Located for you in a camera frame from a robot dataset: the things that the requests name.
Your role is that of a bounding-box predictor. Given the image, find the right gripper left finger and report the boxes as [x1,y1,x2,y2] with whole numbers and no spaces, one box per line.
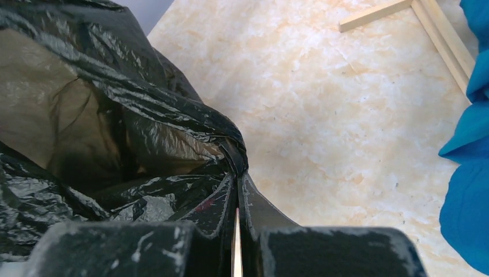
[170,174,235,276]

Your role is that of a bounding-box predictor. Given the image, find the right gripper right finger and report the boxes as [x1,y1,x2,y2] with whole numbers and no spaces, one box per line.
[238,173,299,276]

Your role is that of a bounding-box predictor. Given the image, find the black plastic trash bag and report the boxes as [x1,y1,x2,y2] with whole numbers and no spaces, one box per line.
[1,1,248,262]

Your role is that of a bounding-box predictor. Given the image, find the blue t-shirt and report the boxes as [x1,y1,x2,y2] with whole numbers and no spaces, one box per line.
[439,0,488,274]

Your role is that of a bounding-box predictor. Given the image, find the wooden clothes rack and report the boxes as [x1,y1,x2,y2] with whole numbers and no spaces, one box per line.
[338,0,475,93]

